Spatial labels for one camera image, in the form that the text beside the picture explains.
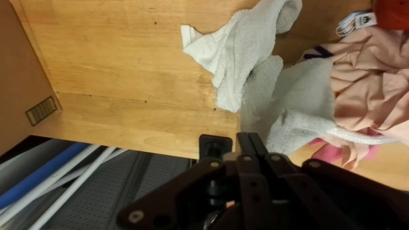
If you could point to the peach shirt with orange print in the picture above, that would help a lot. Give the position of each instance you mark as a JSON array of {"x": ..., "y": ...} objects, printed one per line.
[{"x": 371, "y": 81}]

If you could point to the white towel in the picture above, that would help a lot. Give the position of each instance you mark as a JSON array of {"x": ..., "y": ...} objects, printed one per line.
[{"x": 288, "y": 107}]

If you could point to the red cloth ball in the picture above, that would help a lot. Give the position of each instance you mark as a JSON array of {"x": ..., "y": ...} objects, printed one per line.
[{"x": 393, "y": 14}]

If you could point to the pink cloth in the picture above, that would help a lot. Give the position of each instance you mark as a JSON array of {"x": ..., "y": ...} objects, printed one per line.
[{"x": 348, "y": 153}]

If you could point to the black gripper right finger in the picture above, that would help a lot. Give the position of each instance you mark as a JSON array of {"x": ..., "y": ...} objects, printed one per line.
[{"x": 251, "y": 143}]

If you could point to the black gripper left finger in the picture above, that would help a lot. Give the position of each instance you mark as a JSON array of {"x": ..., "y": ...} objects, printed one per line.
[{"x": 214, "y": 147}]

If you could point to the large cardboard box on table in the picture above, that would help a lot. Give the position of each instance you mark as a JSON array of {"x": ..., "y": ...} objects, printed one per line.
[{"x": 26, "y": 95}]

